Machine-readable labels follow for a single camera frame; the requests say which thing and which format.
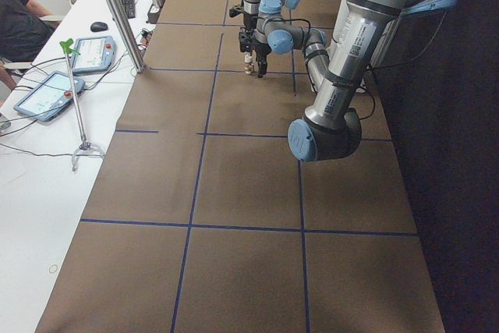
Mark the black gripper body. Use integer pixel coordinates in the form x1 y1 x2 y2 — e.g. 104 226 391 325
238 28 271 56
228 2 257 25

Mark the white brass PPR valve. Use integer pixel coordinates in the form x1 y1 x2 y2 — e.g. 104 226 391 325
244 54 254 75

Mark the black computer mouse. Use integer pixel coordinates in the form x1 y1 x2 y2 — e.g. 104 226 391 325
90 22 108 33

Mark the teach pendant far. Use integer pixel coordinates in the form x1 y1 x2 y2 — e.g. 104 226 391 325
71 36 115 76

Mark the teach pendant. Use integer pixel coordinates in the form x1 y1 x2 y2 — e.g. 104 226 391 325
71 36 115 76
13 71 74 122

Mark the teach pendant near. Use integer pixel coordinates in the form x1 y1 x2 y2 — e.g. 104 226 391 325
13 71 74 122

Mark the seated person dark shirt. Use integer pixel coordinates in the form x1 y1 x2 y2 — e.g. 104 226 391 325
0 0 59 88

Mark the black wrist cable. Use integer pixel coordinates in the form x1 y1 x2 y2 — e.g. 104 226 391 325
288 17 313 61

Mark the aluminium frame post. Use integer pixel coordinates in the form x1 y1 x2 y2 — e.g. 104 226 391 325
106 0 146 73

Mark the green handled reacher grabber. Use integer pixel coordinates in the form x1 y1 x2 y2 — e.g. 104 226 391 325
59 38 104 172

